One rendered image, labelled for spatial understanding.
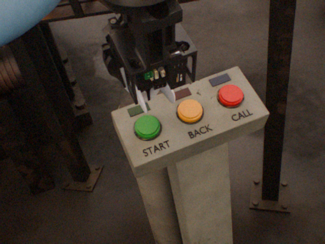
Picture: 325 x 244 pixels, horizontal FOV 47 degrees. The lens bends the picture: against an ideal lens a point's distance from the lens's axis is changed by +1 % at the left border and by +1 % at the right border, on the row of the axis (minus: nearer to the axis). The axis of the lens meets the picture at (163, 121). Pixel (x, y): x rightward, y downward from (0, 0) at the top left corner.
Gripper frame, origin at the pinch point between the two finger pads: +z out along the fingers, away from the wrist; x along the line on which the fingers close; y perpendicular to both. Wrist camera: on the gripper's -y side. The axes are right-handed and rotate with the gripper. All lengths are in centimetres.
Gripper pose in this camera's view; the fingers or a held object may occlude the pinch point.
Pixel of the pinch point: (145, 89)
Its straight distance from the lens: 50.5
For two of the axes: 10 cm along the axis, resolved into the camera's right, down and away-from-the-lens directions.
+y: 4.1, 7.8, -4.7
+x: 9.1, -3.7, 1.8
